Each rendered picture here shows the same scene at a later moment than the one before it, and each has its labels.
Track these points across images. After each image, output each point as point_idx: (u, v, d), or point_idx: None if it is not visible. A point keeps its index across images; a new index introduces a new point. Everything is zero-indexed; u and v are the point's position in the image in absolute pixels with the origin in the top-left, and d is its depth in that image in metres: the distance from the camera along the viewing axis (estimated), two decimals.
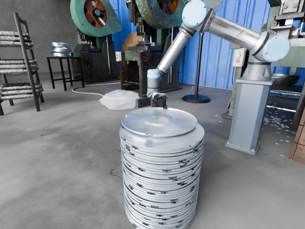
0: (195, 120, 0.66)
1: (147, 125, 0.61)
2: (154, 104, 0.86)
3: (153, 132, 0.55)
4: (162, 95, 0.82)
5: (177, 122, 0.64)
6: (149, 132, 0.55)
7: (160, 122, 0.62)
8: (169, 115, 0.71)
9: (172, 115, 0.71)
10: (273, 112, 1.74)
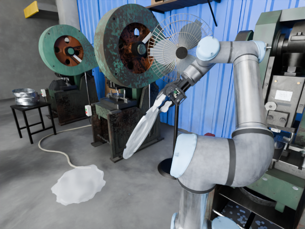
0: (137, 147, 0.68)
1: (135, 135, 0.86)
2: None
3: (127, 146, 0.86)
4: (161, 102, 0.73)
5: (136, 142, 0.75)
6: (128, 145, 0.87)
7: (134, 137, 0.81)
8: (145, 127, 0.75)
9: (145, 129, 0.74)
10: None
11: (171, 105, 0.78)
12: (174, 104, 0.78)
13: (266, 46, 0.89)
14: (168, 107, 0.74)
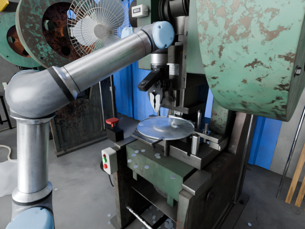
0: (137, 126, 0.87)
1: (172, 122, 0.92)
2: (156, 91, 0.75)
3: (166, 118, 0.98)
4: (164, 99, 0.78)
5: (151, 124, 0.89)
6: (168, 118, 0.98)
7: (163, 122, 0.91)
8: (157, 130, 0.82)
9: (154, 130, 0.82)
10: None
11: (150, 94, 0.79)
12: (150, 92, 0.79)
13: (144, 9, 0.75)
14: None
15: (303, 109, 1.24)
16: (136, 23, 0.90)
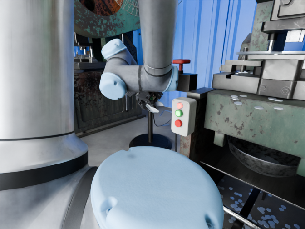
0: None
1: None
2: None
3: None
4: (155, 108, 0.72)
5: None
6: None
7: None
8: None
9: None
10: (264, 196, 0.95)
11: None
12: None
13: None
14: (159, 102, 0.72)
15: None
16: None
